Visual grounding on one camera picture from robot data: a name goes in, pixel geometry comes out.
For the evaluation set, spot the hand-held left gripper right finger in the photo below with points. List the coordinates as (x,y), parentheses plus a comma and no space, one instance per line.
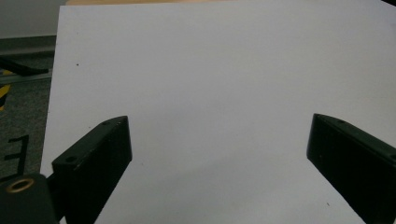
(355,161)

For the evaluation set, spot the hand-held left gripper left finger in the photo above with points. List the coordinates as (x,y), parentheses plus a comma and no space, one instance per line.
(93,165)

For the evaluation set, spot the yellow and black floor tape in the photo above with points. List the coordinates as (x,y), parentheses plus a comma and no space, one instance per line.
(3,93)

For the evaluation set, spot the black metal stand leg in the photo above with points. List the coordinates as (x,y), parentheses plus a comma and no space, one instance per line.
(18,69)

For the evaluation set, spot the grey metal floor rail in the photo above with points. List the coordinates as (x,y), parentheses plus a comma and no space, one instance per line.
(25,77)

